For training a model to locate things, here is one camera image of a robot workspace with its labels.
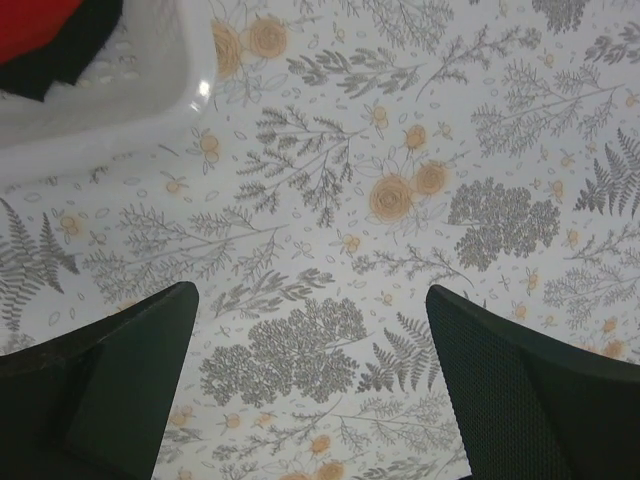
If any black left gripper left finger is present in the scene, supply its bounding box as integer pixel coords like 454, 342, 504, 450
1, 282, 199, 479

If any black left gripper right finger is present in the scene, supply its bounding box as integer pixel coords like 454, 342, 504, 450
425, 285, 639, 479

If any red t shirt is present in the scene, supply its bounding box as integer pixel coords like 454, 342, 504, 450
0, 0, 82, 64

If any white plastic laundry basket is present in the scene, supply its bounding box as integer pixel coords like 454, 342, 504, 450
1, 1, 217, 163

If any black t shirt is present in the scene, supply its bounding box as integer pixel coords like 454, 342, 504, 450
1, 1, 123, 102

